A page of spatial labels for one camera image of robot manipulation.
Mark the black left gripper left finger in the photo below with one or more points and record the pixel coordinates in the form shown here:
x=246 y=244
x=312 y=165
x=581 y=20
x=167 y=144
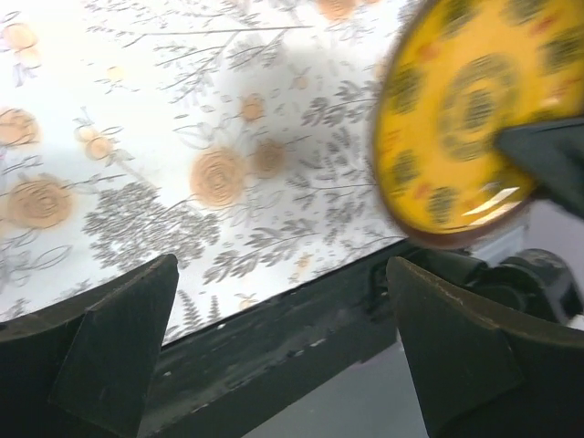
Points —
x=83 y=367

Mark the yellow brown patterned plate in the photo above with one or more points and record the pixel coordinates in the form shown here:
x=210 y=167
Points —
x=461 y=72

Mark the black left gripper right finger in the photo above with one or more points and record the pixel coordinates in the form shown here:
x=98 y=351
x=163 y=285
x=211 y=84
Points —
x=481 y=369

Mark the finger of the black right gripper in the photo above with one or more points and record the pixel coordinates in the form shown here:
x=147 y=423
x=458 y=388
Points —
x=550 y=152

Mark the floral patterned table mat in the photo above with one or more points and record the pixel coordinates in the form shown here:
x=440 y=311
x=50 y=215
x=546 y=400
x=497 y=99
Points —
x=231 y=134

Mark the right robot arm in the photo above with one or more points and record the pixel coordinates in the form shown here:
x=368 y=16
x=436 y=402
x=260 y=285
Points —
x=535 y=281

